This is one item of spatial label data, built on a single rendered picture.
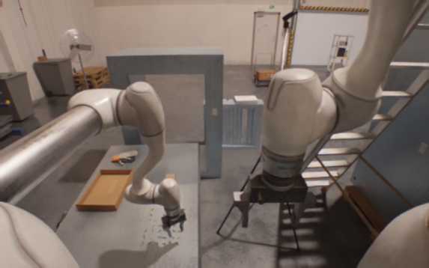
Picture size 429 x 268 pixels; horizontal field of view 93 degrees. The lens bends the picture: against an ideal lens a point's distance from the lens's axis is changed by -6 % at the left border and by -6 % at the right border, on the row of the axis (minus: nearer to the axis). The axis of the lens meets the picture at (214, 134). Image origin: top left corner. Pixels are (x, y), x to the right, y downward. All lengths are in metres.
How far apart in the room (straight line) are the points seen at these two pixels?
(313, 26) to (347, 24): 1.54
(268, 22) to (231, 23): 1.54
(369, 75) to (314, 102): 0.13
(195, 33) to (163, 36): 1.39
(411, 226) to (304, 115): 0.21
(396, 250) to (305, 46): 10.85
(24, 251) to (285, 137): 0.38
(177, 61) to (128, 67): 0.52
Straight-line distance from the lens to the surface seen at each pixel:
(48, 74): 7.35
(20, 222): 0.28
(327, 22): 11.33
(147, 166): 0.99
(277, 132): 0.41
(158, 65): 2.36
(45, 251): 0.29
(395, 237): 0.29
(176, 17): 10.16
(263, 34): 10.27
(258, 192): 0.50
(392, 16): 0.41
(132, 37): 10.64
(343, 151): 2.24
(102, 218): 1.80
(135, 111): 0.76
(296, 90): 0.38
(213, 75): 2.31
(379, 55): 0.47
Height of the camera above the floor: 1.89
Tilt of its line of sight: 28 degrees down
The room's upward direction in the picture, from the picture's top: straight up
